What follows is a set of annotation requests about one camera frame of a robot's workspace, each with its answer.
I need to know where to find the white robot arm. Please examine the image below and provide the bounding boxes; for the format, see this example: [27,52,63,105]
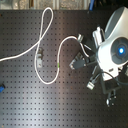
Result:
[70,7,128,81]

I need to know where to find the metal cable clip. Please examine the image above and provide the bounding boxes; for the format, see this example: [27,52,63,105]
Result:
[36,47,43,68]

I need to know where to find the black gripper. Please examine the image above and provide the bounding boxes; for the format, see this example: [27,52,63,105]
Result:
[69,34,98,70]

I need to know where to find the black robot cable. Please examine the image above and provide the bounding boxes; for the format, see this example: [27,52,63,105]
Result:
[98,69,125,88]

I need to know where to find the white cable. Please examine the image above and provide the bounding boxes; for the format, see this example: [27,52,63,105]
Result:
[0,7,81,84]

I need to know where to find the blue object at edge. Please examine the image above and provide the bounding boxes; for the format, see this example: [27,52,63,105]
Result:
[0,85,5,94]

